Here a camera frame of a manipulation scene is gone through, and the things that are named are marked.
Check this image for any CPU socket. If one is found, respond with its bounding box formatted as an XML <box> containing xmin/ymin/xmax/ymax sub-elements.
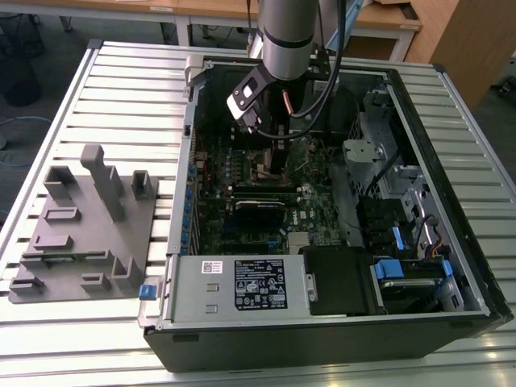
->
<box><xmin>248</xmin><ymin>149</ymin><xmax>293</xmax><ymax>187</ymax></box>

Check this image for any grey case latch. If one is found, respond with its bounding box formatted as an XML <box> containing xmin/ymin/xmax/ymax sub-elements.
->
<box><xmin>183</xmin><ymin>54</ymin><xmax>206</xmax><ymax>88</ymax></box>

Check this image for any metal drive cage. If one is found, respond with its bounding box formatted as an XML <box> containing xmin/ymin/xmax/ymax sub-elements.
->
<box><xmin>342</xmin><ymin>88</ymin><xmax>408</xmax><ymax>202</ymax></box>

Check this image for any green motherboard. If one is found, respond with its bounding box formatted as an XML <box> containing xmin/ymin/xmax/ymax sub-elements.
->
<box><xmin>189</xmin><ymin>128</ymin><xmax>352</xmax><ymax>257</ymax></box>

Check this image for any black graphics card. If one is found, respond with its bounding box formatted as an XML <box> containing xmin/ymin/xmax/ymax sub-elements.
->
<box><xmin>233</xmin><ymin>199</ymin><xmax>287</xmax><ymax>233</ymax></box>

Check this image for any long wooden desk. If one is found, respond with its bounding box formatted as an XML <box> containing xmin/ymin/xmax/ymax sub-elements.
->
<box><xmin>177</xmin><ymin>0</ymin><xmax>423</xmax><ymax>62</ymax></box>

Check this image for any black disk bay block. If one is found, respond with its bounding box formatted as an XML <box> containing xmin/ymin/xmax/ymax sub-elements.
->
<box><xmin>356</xmin><ymin>197</ymin><xmax>412</xmax><ymax>249</ymax></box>

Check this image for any blue disk carrier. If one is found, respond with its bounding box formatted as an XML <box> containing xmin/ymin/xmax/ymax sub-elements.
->
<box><xmin>371</xmin><ymin>259</ymin><xmax>405</xmax><ymax>280</ymax></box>

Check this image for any silver power supply unit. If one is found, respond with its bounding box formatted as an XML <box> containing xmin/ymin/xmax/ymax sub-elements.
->
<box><xmin>160</xmin><ymin>253</ymin><xmax>319</xmax><ymax>323</ymax></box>

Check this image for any short wooden desk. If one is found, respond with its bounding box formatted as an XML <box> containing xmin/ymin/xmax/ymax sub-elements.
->
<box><xmin>0</xmin><ymin>0</ymin><xmax>190</xmax><ymax>48</ymax></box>

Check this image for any wooden cabinet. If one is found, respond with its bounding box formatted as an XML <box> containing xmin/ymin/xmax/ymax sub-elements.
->
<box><xmin>402</xmin><ymin>0</ymin><xmax>516</xmax><ymax>112</ymax></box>

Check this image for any silver hard disk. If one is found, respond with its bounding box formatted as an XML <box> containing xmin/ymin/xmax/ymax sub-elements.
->
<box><xmin>378</xmin><ymin>277</ymin><xmax>439</xmax><ymax>314</ymax></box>

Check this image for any grey parts rack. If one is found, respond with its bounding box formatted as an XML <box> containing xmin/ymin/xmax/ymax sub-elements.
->
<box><xmin>6</xmin><ymin>144</ymin><xmax>160</xmax><ymax>306</ymax></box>

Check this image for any black open PC case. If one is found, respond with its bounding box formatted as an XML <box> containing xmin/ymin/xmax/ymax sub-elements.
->
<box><xmin>136</xmin><ymin>54</ymin><xmax>515</xmax><ymax>374</ymax></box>

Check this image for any black chair base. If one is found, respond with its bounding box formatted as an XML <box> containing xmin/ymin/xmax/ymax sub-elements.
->
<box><xmin>489</xmin><ymin>56</ymin><xmax>516</xmax><ymax>98</ymax></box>

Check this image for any black office chair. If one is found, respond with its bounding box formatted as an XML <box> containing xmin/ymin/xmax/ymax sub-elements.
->
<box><xmin>0</xmin><ymin>11</ymin><xmax>45</xmax><ymax>108</ymax></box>

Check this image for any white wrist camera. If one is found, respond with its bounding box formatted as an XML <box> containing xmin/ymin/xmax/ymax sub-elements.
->
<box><xmin>225</xmin><ymin>74</ymin><xmax>264</xmax><ymax>135</ymax></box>

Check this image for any looped black case cable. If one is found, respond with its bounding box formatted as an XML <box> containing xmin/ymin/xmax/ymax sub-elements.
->
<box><xmin>325</xmin><ymin>87</ymin><xmax>360</xmax><ymax>137</ymax></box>

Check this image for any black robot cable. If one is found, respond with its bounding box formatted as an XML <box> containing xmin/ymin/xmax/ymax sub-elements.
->
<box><xmin>257</xmin><ymin>0</ymin><xmax>348</xmax><ymax>142</ymax></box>

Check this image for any straight black case cable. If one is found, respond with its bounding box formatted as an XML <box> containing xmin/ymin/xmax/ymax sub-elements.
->
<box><xmin>364</xmin><ymin>148</ymin><xmax>401</xmax><ymax>198</ymax></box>

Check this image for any coloured wire bundle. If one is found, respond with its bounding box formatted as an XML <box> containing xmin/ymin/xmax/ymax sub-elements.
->
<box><xmin>426</xmin><ymin>236</ymin><xmax>445</xmax><ymax>260</ymax></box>

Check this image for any blue floor cable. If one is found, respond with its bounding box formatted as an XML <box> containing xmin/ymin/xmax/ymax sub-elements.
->
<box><xmin>0</xmin><ymin>114</ymin><xmax>53</xmax><ymax>170</ymax></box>

